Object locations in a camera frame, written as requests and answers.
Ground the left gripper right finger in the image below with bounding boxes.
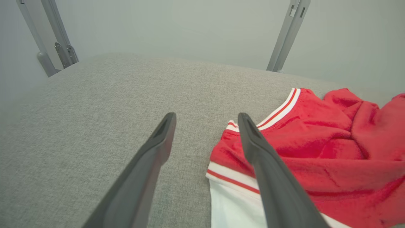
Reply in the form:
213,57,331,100
238,112,330,228

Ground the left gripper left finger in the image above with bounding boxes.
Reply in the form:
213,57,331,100
82,112,177,228

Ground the grey wheeled stand base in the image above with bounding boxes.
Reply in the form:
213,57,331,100
16,0,79,78

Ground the red jersey with white sleeves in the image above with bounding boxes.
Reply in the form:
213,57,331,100
206,88,405,228

